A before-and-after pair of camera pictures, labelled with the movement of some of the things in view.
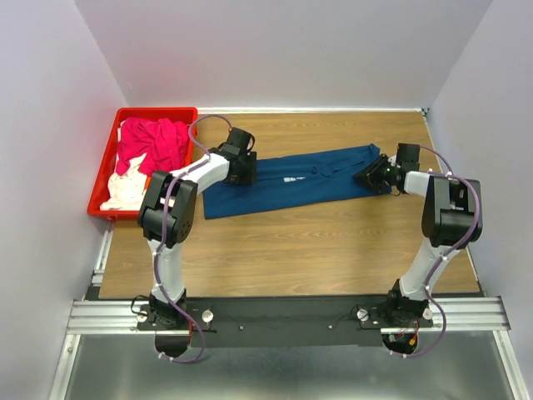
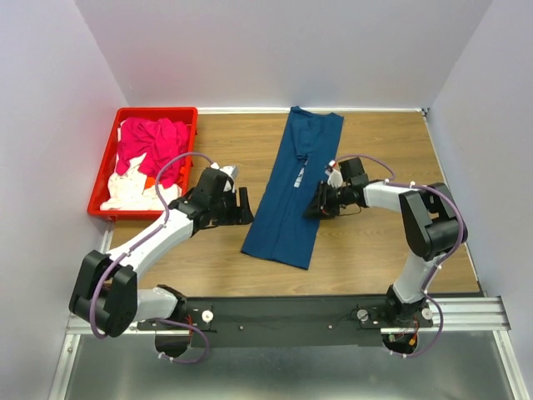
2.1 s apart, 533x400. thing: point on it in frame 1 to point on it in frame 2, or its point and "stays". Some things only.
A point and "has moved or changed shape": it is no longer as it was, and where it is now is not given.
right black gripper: x=371 y=172 to x=326 y=211
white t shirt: x=127 y=192 stays
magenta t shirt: x=165 y=143 stays
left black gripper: x=249 y=175 to x=242 y=215
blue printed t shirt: x=294 y=177 has moved or changed shape
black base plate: x=281 y=322 stays
